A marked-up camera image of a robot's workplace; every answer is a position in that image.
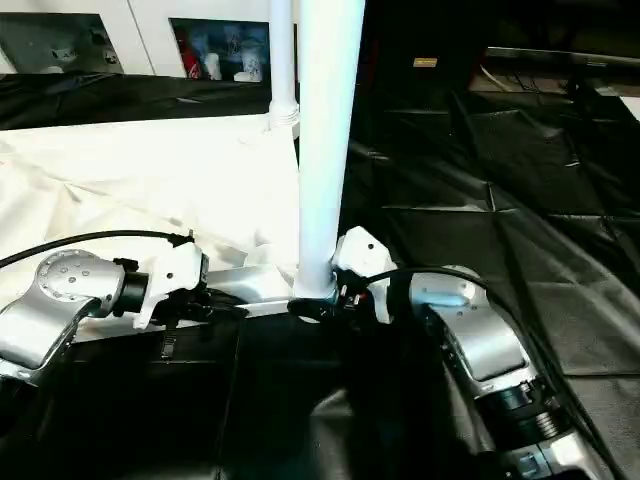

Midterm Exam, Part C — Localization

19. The white cabinet with glass doors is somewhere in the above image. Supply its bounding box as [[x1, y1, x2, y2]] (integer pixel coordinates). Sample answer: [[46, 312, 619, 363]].
[[0, 0, 299, 81]]

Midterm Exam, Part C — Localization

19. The white plastic table top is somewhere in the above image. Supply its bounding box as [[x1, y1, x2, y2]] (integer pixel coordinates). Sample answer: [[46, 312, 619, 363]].
[[0, 112, 341, 346]]

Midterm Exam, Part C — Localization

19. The black plastic mat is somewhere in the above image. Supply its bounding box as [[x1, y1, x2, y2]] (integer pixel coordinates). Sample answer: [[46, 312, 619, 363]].
[[0, 70, 640, 480]]

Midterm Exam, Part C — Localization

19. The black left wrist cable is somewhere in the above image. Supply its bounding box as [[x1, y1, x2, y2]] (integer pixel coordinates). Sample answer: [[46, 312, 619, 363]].
[[0, 229, 196, 271]]

